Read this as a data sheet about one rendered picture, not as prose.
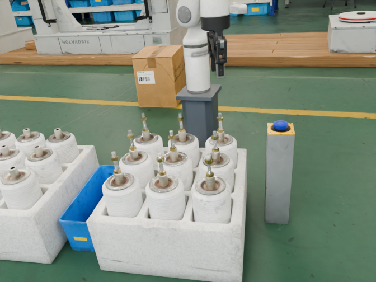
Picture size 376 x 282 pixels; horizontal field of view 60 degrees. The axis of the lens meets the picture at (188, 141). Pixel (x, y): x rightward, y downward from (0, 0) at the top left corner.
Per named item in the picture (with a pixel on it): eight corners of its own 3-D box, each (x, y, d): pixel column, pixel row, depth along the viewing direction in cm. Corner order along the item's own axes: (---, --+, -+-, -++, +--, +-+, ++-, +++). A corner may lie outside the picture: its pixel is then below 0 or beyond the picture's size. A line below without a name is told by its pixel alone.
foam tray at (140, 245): (142, 187, 125) (135, 146, 116) (247, 192, 117) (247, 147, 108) (100, 270, 91) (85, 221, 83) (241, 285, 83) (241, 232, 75)
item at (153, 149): (170, 190, 110) (163, 143, 101) (141, 196, 108) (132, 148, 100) (166, 175, 118) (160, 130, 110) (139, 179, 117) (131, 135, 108)
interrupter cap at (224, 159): (235, 159, 90) (235, 157, 89) (218, 172, 85) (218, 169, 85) (214, 151, 95) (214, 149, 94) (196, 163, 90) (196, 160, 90)
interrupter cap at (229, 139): (230, 148, 95) (230, 146, 95) (205, 146, 98) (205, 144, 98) (235, 136, 102) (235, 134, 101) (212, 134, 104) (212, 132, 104)
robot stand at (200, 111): (193, 146, 150) (187, 83, 135) (224, 149, 145) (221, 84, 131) (182, 163, 138) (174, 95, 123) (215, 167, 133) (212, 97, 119)
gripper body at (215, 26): (197, 12, 86) (200, 48, 90) (203, 15, 79) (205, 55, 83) (225, 9, 87) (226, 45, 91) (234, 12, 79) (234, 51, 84)
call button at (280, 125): (272, 126, 92) (272, 120, 91) (287, 126, 91) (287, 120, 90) (273, 132, 89) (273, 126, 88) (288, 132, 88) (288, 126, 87)
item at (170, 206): (195, 240, 89) (189, 186, 80) (164, 255, 85) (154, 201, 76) (178, 220, 96) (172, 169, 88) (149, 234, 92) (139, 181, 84)
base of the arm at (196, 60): (191, 85, 132) (187, 42, 124) (213, 86, 129) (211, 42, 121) (183, 93, 125) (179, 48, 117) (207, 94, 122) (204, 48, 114)
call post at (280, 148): (264, 208, 108) (267, 123, 94) (286, 209, 107) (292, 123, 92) (264, 222, 102) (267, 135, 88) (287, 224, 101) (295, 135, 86)
